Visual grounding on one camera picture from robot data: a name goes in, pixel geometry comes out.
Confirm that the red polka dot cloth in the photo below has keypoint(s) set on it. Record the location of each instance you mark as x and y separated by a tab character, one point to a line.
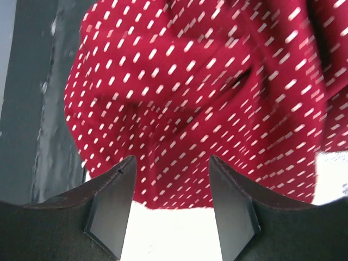
260	84

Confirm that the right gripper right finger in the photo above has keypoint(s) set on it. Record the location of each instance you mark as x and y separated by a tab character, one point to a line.
256	223

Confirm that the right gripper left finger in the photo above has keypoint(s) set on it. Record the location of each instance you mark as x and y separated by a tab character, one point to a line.
88	222

